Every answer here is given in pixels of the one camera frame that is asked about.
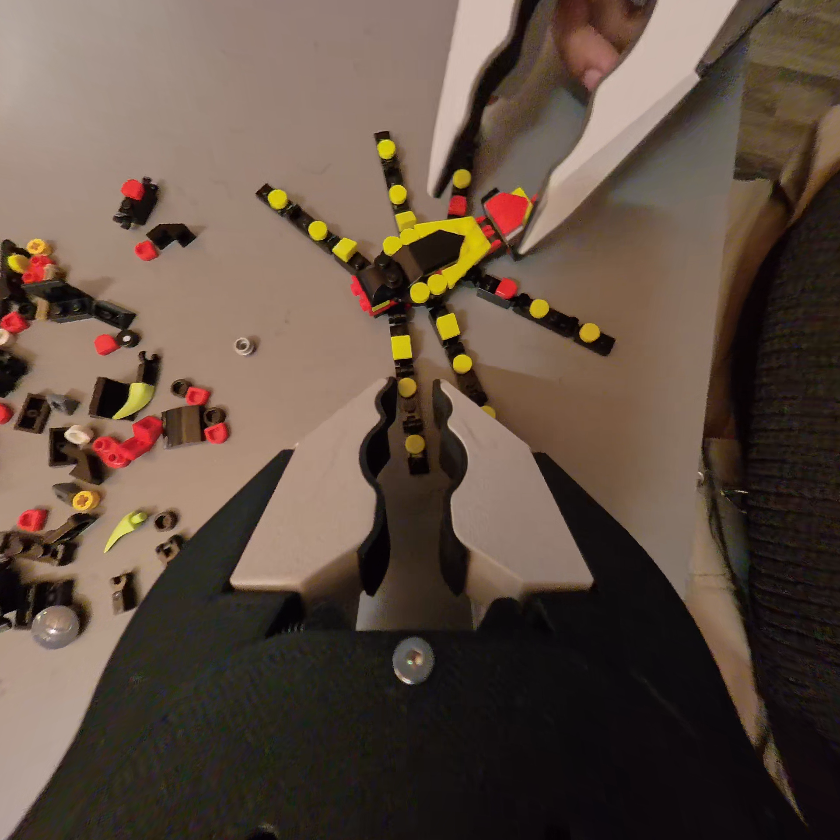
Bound black red lego clip assembly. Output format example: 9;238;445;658
113;176;160;229

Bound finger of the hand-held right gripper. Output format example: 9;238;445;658
427;0;529;199
517;0;746;258

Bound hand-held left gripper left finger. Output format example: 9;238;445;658
230;378;400;598

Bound pile of loose lego pieces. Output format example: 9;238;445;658
0;238;231;634

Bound tan trousers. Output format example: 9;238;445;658
686;125;840;795

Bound person's right hand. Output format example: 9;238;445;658
553;0;658;91

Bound clear round lego dome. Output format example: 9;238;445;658
31;605;81;651

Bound red yellow lego spider head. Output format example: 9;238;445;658
481;187;540;257

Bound yellow black lego spider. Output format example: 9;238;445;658
256;130;616;476

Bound black red lego claw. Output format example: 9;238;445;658
134;223;198;262

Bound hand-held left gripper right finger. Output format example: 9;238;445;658
432;379;595;611

